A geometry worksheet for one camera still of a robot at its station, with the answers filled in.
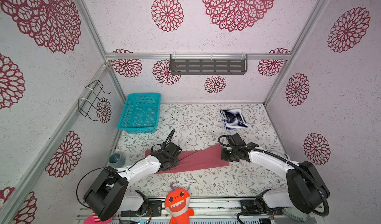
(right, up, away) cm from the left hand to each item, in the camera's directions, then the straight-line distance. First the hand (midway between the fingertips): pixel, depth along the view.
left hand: (175, 164), depth 88 cm
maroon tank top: (+21, +3, +2) cm, 22 cm away
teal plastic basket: (-29, +31, +28) cm, 51 cm away
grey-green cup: (-36, +2, +1) cm, 36 cm away
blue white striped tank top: (+42, +27, +25) cm, 56 cm away
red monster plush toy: (+3, -12, -21) cm, 24 cm away
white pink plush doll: (-34, -18, -22) cm, 44 cm away
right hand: (+27, +6, 0) cm, 28 cm away
